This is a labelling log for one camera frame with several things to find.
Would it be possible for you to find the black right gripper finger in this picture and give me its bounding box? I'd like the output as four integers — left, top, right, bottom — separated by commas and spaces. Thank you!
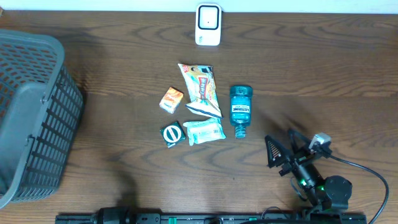
288, 129, 311, 152
265, 135, 292, 168

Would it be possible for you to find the teal mouthwash bottle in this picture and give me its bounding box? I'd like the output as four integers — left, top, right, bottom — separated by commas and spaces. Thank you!
229, 85, 253, 139

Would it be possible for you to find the light teal tissue packet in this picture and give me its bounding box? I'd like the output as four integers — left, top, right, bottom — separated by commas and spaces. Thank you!
183, 118, 226, 146

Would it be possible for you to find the green small box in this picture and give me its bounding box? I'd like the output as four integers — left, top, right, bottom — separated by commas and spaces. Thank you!
160, 121, 186, 148

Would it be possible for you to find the yellow snack bag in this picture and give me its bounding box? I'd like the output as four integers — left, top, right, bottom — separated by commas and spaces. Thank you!
178, 63, 223, 119

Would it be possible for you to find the orange small box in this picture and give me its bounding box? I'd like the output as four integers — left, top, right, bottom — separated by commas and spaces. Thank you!
159, 87, 183, 114

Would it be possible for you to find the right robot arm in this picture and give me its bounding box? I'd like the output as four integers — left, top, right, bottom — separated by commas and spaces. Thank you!
265, 129, 352, 211

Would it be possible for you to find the white barcode scanner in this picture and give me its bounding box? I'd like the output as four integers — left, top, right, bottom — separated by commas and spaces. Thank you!
195, 3, 222, 46

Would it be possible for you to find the grey plastic mesh basket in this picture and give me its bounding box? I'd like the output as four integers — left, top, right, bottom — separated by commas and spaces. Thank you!
1, 29, 84, 207

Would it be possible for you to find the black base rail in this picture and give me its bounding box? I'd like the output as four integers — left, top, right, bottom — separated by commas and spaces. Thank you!
55, 213, 367, 224

